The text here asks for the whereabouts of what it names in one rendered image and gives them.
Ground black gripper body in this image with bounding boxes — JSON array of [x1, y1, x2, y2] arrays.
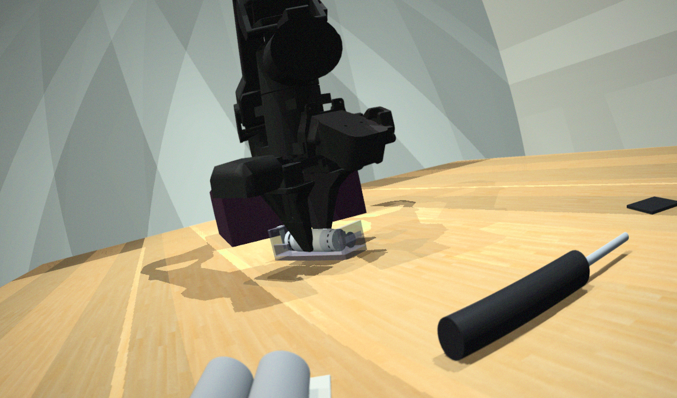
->
[[210, 85, 341, 198]]

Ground white cylinder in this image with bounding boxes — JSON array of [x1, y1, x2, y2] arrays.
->
[[284, 228, 341, 252]]

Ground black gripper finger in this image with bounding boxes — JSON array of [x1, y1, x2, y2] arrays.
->
[[261, 181, 315, 252], [303, 168, 354, 229]]

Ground black-handled screwdriver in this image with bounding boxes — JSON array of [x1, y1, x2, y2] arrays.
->
[[437, 232, 629, 361]]

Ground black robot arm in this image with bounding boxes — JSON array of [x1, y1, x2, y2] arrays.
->
[[232, 0, 396, 171]]

